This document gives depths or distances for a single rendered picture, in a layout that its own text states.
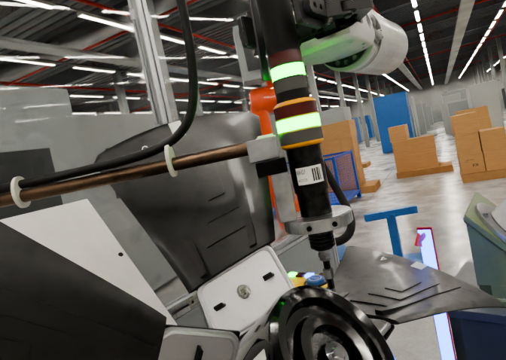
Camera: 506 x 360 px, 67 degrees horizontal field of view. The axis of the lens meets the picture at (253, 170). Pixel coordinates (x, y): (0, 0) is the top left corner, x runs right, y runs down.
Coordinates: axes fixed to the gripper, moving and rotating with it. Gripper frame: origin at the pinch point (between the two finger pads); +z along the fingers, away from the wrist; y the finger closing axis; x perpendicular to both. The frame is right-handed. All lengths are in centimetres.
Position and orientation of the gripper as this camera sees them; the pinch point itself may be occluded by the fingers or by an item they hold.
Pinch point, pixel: (276, 21)
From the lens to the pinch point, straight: 40.6
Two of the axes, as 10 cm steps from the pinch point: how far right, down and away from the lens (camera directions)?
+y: -7.7, 1.3, 6.2
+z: -6.0, 1.6, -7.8
